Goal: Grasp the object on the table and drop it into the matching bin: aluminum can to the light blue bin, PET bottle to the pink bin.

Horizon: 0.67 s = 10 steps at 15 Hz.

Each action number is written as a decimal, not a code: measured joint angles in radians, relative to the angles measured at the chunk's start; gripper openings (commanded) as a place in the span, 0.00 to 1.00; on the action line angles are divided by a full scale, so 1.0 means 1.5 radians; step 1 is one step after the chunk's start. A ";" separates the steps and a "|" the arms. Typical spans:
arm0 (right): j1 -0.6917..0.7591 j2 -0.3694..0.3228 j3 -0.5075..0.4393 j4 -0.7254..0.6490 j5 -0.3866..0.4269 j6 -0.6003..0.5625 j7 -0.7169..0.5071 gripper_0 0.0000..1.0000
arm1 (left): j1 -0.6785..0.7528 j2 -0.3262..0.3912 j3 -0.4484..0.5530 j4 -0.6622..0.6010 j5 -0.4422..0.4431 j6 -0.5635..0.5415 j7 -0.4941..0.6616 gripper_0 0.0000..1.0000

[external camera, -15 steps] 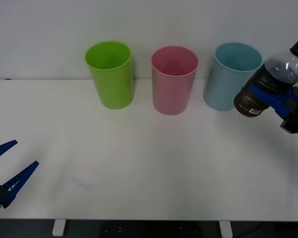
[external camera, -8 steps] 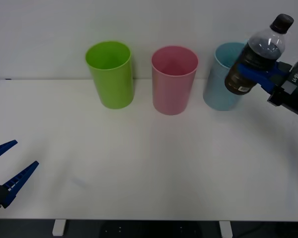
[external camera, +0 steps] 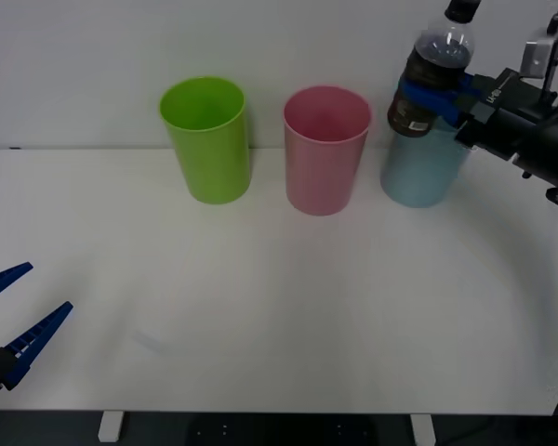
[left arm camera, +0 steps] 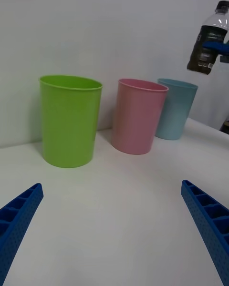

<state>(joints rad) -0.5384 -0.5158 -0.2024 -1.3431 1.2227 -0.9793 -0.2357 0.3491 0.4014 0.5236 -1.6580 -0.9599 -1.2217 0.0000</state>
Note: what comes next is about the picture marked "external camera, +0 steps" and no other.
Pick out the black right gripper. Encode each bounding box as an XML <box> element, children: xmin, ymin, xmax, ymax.
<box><xmin>396</xmin><ymin>67</ymin><xmax>558</xmax><ymax>162</ymax></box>

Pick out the dark plastic bottle black cap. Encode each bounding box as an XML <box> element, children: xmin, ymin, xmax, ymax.
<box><xmin>386</xmin><ymin>0</ymin><xmax>484</xmax><ymax>139</ymax></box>

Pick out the pale blue plastic bin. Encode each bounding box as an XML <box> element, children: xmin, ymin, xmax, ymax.
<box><xmin>379</xmin><ymin>115</ymin><xmax>471</xmax><ymax>209</ymax></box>

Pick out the white table leg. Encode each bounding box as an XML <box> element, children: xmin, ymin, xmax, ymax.
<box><xmin>409</xmin><ymin>413</ymin><xmax>436</xmax><ymax>446</ymax></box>
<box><xmin>97</xmin><ymin>411</ymin><xmax>124</xmax><ymax>443</ymax></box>

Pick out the pink plastic bin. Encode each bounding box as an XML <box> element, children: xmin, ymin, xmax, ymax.
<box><xmin>282</xmin><ymin>85</ymin><xmax>372</xmax><ymax>217</ymax></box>

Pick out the green plastic bin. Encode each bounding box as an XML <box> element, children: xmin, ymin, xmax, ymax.
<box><xmin>158</xmin><ymin>76</ymin><xmax>253</xmax><ymax>205</ymax></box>

